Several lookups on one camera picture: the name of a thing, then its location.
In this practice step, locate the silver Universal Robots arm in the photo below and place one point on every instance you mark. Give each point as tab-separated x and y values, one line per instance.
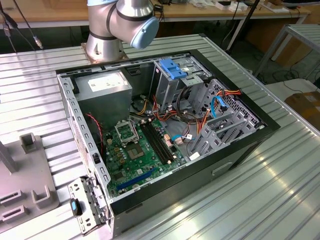
105	47

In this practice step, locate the silver metal disk bay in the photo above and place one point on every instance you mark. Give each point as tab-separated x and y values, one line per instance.
211	136

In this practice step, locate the black RAM slot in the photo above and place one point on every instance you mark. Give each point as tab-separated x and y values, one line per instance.
153	143
161	141

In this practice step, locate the silver optical drive cage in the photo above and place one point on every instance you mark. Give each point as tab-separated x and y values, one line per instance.
162	92

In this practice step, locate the green motherboard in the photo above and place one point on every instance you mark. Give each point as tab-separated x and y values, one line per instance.
147	155

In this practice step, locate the CPU socket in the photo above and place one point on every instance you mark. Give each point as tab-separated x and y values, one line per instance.
133	153

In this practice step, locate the blue plastic drive latch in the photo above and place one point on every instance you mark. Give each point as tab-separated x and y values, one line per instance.
172	70

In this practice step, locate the grey power supply unit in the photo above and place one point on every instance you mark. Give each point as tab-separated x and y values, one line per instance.
105	105

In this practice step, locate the blue expansion slot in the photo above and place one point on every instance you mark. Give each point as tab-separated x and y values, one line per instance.
136	178

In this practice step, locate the black open PC case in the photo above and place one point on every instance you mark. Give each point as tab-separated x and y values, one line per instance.
175	190

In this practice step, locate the silver slot retainer plate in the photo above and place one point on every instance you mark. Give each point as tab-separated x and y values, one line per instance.
75	187

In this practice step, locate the black blue latch clip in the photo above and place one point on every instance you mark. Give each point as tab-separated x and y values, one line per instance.
74	207

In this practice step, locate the black slanted pole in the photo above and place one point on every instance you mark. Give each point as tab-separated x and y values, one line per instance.
243	23

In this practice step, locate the small white box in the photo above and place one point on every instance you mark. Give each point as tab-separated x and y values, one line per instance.
240	7
222	5

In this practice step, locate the grey parts rack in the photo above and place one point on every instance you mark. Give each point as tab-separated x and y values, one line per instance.
27	170

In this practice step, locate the brown cardboard box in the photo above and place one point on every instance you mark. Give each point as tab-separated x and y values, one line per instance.
305	107

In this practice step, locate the white low table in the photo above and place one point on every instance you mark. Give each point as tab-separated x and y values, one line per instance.
307	85

